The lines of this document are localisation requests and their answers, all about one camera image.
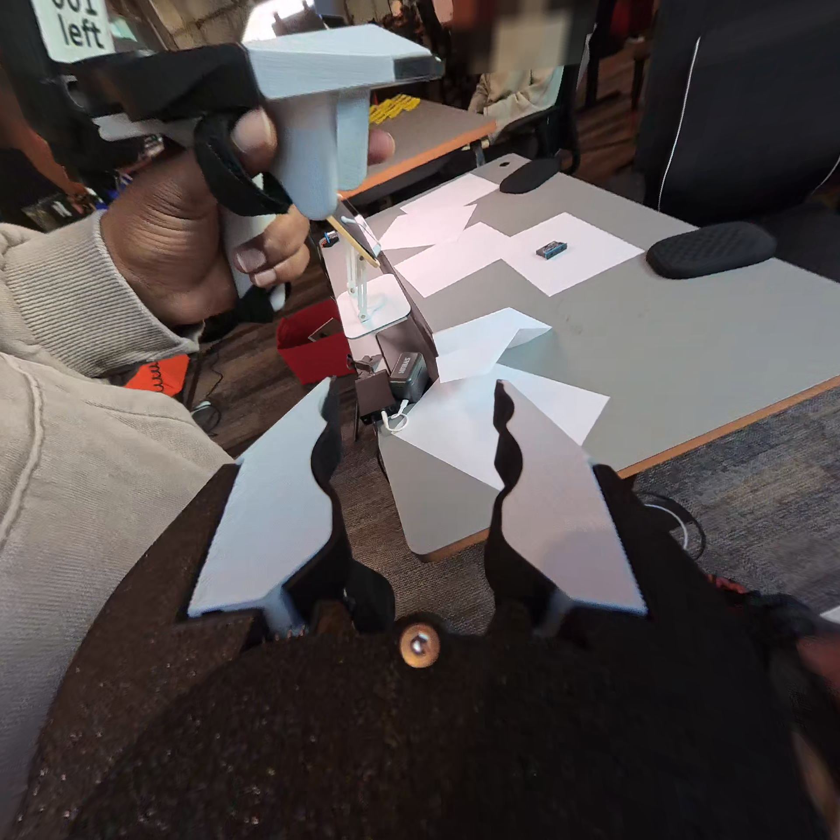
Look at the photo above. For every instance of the black chair white piping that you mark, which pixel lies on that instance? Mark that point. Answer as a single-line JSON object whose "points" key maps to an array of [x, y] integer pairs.
{"points": [[754, 98]]}

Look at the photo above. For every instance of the folded white paper sheet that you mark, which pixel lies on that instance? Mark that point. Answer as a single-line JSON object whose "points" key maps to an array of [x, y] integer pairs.
{"points": [[485, 341]]}

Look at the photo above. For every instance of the red bin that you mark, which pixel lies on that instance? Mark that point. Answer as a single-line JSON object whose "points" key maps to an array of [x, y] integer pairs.
{"points": [[308, 361]]}

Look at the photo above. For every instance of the pile of yellow parts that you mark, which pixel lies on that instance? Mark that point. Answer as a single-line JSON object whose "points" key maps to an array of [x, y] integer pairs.
{"points": [[394, 108]]}

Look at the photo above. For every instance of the person's left hand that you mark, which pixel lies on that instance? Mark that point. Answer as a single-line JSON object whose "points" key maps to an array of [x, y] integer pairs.
{"points": [[164, 236]]}

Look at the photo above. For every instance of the orange zigzag plastic part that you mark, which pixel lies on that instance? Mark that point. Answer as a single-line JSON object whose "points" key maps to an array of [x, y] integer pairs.
{"points": [[174, 377]]}

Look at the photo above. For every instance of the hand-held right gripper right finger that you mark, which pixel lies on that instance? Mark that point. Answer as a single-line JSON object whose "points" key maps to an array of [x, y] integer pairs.
{"points": [[564, 525]]}

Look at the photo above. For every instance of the black blue camera battery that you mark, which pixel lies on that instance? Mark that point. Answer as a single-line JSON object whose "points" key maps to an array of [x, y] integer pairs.
{"points": [[551, 250]]}

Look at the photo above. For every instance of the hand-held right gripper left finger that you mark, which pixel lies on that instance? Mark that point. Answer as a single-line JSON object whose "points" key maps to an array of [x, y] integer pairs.
{"points": [[262, 525]]}

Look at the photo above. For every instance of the black office chair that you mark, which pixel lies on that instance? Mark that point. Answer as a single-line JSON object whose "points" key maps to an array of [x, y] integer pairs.
{"points": [[558, 131]]}

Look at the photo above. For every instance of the dark brown small box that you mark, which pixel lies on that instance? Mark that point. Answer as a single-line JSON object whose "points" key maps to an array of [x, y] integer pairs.
{"points": [[373, 394]]}

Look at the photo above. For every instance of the black wrist rest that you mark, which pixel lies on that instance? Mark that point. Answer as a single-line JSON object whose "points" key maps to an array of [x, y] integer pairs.
{"points": [[525, 177], [709, 249]]}

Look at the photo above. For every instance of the person's left forearm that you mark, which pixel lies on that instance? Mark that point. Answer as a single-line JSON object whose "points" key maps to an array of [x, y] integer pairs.
{"points": [[79, 295]]}

